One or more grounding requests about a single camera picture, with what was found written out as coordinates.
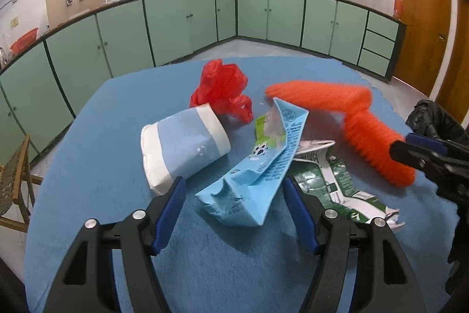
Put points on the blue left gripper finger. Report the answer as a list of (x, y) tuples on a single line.
[(305, 212), (164, 212)]

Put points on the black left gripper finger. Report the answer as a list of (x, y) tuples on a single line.
[(416, 151)]

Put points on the light blue carton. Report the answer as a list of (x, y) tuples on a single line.
[(242, 197)]

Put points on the orange foam net sleeve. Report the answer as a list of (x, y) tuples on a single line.
[(370, 137)]

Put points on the blue white paper cup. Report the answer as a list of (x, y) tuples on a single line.
[(181, 145)]

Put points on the red plastic bag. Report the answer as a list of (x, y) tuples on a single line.
[(221, 86)]

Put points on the black trash bin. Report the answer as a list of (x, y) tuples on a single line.
[(432, 120)]

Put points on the green lower kitchen cabinets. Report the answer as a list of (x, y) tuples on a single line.
[(47, 84)]

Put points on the green white crumpled carton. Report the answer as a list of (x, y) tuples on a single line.
[(322, 174)]

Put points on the brown wooden door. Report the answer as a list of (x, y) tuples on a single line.
[(427, 27), (453, 95)]

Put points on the blue felt table mat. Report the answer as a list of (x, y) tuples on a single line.
[(97, 173)]

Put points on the wooden woven chair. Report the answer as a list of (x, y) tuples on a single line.
[(13, 174)]

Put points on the red thermos bottle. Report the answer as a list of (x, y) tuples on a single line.
[(397, 9)]

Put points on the red plastic basin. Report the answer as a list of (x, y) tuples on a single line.
[(24, 41)]

